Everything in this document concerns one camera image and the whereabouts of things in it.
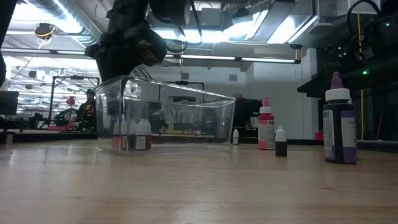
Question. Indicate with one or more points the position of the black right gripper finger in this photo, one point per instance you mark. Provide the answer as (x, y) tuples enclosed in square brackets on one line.
[(326, 85)]

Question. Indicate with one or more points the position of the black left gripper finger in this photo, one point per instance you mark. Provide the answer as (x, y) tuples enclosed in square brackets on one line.
[(114, 96)]

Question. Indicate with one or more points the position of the purple food coloring bottle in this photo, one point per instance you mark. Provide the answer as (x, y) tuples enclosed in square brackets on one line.
[(339, 133)]

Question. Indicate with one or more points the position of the pink food coloring bottle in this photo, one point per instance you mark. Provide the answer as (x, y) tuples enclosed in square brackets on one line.
[(266, 130)]

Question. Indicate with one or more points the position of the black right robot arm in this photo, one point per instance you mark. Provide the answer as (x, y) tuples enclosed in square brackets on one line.
[(388, 34)]

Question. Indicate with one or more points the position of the person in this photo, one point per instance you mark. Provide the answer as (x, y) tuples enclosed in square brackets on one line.
[(241, 109), (88, 112)]

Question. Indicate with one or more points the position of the small red box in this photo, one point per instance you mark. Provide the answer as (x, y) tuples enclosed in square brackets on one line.
[(319, 136)]

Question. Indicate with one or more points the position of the ceiling light strip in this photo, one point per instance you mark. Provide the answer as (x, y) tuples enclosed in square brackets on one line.
[(62, 52), (239, 59)]

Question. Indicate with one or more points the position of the black monitor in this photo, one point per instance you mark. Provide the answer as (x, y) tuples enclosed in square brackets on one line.
[(255, 109), (7, 102)]

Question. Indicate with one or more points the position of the clear plastic bin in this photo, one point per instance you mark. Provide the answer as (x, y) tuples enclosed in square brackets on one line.
[(192, 124)]

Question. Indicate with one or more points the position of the grey ceiling junction box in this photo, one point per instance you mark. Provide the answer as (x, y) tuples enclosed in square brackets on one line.
[(211, 17)]

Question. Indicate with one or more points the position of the silver ventilation duct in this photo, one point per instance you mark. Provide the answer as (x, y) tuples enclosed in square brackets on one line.
[(77, 21)]

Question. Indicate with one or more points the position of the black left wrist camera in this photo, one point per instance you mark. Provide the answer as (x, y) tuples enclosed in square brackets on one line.
[(171, 11)]

